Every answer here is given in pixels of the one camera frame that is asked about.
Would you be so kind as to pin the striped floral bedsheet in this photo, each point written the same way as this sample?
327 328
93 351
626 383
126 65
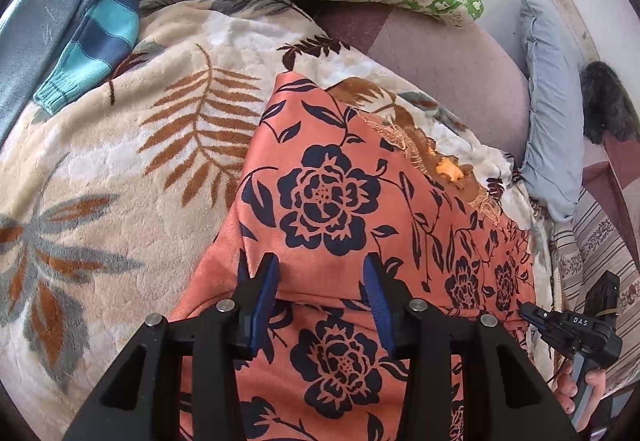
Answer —
590 241

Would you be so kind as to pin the mauve quilted mattress cover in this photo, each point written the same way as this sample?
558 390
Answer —
440 66

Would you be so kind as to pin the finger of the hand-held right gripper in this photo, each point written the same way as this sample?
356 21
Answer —
534 316

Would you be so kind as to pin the teal blue striped sweater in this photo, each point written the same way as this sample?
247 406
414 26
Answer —
90 51

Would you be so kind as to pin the leaf print fleece blanket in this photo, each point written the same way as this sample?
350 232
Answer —
150 201

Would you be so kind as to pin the orange floral garment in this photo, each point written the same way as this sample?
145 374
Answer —
320 201

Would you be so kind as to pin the dark furry cloth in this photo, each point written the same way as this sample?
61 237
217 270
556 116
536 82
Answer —
605 101

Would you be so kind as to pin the light blue pillow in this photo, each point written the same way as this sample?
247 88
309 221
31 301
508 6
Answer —
550 121

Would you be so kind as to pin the person's right hand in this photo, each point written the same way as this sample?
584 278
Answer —
565 386

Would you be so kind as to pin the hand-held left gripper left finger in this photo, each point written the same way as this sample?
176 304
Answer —
265 291

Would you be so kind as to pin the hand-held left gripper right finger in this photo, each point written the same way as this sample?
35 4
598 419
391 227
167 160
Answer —
375 291

